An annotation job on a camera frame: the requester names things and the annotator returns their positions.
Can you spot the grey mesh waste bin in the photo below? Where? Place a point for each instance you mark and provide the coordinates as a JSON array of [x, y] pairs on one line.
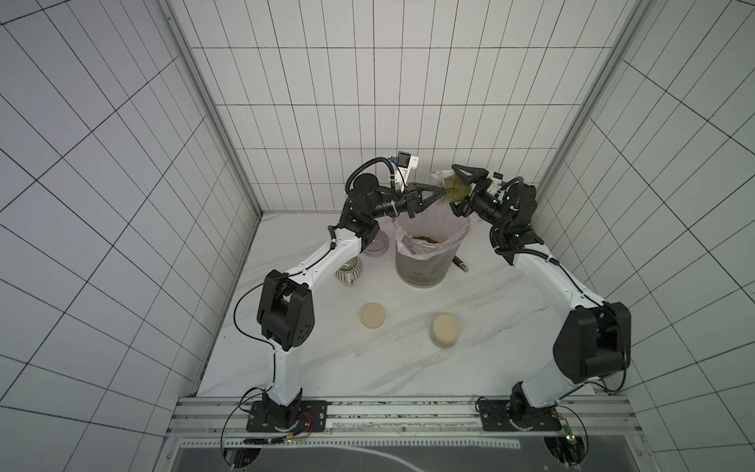
[[423, 274]]

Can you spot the purple round lid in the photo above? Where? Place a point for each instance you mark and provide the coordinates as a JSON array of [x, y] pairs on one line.
[[378, 246]]

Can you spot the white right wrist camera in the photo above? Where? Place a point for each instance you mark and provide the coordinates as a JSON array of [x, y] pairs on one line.
[[498, 180]]

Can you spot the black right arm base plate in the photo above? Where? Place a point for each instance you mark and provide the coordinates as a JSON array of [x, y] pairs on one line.
[[503, 417]]

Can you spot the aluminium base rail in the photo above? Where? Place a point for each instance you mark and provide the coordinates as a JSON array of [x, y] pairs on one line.
[[372, 422]]

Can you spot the wooden handled metal spatula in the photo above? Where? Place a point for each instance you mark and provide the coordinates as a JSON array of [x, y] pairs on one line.
[[460, 264]]

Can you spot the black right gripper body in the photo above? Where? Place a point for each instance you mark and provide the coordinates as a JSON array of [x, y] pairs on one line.
[[469, 193]]

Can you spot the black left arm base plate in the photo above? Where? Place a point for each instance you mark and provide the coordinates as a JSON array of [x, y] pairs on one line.
[[303, 416]]

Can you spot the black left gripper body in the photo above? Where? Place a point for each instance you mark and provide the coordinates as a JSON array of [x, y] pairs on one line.
[[402, 203]]

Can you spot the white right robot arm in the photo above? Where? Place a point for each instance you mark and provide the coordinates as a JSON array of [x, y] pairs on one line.
[[594, 341]]

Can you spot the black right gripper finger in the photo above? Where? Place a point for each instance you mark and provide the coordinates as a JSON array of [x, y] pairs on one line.
[[469, 175], [463, 208]]

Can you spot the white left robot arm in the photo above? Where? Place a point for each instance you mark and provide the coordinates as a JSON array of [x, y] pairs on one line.
[[378, 188]]

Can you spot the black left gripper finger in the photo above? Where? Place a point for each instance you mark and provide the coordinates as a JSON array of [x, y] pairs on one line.
[[418, 187], [422, 200]]

